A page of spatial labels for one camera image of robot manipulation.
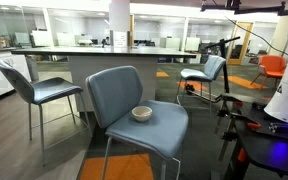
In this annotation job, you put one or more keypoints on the white ceramic bowl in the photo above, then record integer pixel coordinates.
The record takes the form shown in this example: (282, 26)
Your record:
(141, 113)

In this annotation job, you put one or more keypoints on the blue padded chair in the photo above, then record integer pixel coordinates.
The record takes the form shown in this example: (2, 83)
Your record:
(116, 96)

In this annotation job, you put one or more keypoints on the large dark-top counter table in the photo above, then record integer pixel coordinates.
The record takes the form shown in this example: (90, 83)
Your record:
(85, 61)

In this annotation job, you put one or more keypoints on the blue chair in background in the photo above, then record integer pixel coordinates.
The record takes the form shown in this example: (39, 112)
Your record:
(211, 71)

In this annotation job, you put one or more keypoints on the white pillar with sign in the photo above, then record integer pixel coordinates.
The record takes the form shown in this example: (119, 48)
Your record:
(119, 19)

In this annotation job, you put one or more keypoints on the black electric scooter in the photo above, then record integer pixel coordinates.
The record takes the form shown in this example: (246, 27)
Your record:
(221, 45)

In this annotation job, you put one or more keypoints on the blue chair at left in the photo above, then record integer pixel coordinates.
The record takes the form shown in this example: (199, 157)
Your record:
(40, 93)

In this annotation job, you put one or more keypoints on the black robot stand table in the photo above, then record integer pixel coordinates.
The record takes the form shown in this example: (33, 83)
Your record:
(266, 147)

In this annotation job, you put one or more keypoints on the orange armchair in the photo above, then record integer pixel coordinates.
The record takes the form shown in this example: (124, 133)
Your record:
(270, 66)

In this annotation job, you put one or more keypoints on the orange handled clamp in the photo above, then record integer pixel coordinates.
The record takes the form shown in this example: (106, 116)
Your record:
(254, 125)

